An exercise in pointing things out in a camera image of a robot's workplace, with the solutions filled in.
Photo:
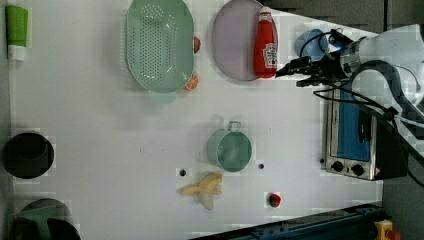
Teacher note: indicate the red toy strawberry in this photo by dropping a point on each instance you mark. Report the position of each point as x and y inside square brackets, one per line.
[197, 44]

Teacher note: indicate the red plush ketchup bottle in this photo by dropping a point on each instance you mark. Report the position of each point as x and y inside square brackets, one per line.
[265, 47]

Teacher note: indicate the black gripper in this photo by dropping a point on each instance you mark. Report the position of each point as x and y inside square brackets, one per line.
[327, 70]

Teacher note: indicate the black cylinder cup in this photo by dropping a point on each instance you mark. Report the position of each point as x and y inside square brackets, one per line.
[44, 219]
[27, 155]

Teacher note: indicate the grey round plate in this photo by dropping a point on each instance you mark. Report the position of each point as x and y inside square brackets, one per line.
[233, 38]

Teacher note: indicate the small red toy fruit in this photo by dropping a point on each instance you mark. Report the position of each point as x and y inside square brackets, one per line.
[274, 200]

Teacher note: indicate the blue plastic bowl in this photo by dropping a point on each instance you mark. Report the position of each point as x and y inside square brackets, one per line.
[312, 44]

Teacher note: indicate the green metal mug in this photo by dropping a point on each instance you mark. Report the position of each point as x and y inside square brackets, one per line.
[230, 148]

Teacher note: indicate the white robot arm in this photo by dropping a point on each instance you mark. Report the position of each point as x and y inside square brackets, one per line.
[383, 75]

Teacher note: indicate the green plastic colander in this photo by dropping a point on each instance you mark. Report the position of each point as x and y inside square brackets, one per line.
[159, 44]

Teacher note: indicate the peeled toy banana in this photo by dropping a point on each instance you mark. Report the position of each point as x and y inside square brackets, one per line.
[205, 189]

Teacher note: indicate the black toaster oven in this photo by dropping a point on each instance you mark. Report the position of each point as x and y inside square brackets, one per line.
[357, 145]

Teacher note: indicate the toy orange slice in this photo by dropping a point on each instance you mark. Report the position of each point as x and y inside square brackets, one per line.
[192, 83]

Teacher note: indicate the green white bottle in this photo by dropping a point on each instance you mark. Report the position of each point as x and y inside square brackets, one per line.
[16, 32]

